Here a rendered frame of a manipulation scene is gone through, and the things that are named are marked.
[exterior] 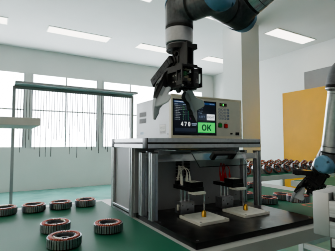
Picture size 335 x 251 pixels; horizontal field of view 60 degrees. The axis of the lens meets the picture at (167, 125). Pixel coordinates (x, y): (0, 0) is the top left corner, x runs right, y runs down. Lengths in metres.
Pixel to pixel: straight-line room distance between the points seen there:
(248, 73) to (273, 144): 2.84
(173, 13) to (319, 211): 0.58
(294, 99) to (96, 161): 4.93
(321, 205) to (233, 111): 0.94
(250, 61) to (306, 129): 1.59
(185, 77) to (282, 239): 0.75
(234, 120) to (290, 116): 3.77
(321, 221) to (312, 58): 6.86
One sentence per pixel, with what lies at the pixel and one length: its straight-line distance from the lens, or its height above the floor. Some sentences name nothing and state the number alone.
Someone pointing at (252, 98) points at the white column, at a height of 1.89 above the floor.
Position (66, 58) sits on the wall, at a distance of 7.82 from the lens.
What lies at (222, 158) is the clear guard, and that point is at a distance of 1.15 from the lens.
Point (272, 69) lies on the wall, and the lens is 8.10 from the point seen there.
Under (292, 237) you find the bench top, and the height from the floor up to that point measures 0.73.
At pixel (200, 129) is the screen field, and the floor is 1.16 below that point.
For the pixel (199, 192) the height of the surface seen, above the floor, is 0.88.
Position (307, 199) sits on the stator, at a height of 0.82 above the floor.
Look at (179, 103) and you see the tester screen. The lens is 1.35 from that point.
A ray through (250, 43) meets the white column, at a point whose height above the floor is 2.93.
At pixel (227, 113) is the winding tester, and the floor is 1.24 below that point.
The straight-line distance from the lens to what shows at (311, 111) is 5.08.
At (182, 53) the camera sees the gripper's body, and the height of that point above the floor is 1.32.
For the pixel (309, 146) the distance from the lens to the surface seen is 5.08.
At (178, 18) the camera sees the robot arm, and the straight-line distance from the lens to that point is 0.79.
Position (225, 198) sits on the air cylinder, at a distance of 1.52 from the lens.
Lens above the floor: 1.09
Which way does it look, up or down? 3 degrees up
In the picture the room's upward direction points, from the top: straight up
